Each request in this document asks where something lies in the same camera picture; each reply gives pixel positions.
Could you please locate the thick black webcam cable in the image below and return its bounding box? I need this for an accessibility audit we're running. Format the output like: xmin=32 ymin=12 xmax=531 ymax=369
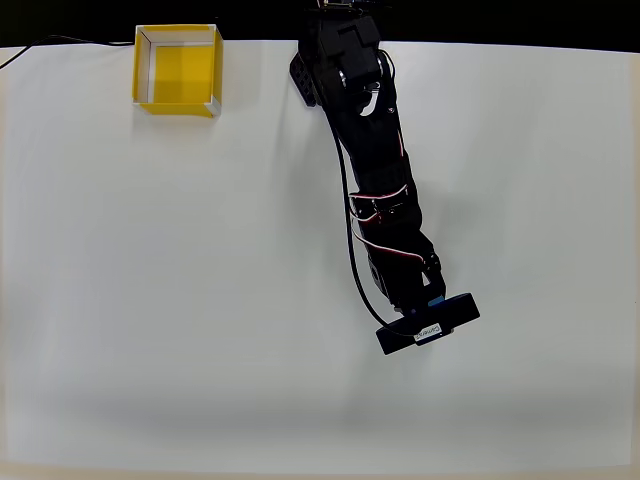
xmin=327 ymin=117 xmax=426 ymax=337

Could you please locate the thin black cable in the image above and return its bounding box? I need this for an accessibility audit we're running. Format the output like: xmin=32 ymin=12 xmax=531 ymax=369
xmin=0 ymin=34 xmax=137 ymax=71

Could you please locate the yellow open box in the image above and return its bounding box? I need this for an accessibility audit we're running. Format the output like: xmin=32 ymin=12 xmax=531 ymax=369
xmin=132 ymin=23 xmax=225 ymax=120

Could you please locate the black webcam with white label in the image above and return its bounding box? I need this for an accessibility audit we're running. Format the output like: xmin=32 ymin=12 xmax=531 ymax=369
xmin=375 ymin=292 xmax=482 ymax=357

